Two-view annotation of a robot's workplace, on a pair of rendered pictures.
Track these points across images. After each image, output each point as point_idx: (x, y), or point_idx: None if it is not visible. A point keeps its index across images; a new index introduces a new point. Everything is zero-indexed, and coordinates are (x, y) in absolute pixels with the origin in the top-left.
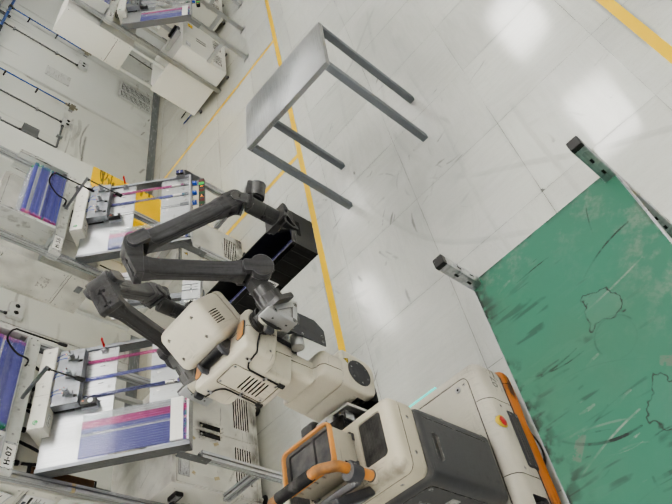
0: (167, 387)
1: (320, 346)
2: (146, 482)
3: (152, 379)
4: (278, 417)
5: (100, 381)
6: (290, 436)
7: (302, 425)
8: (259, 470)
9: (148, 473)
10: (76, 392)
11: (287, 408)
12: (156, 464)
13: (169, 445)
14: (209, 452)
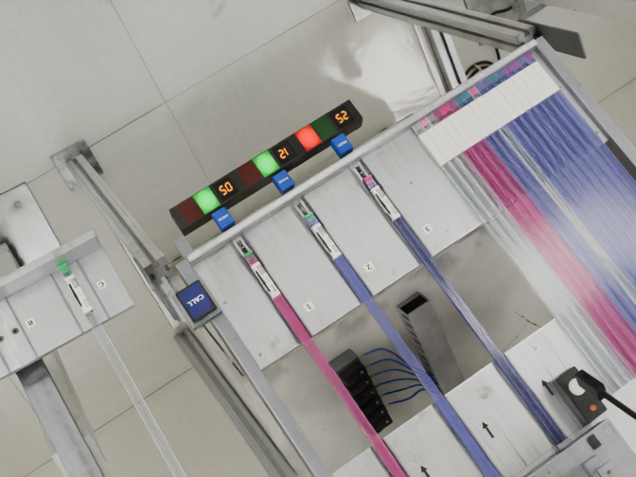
0: (408, 205)
1: (11, 44)
2: (543, 309)
3: (402, 269)
4: (203, 166)
5: (483, 435)
6: (254, 95)
7: (230, 54)
8: (432, 4)
9: (524, 315)
10: (581, 447)
11: (182, 135)
12: (508, 288)
13: (573, 80)
14: (505, 31)
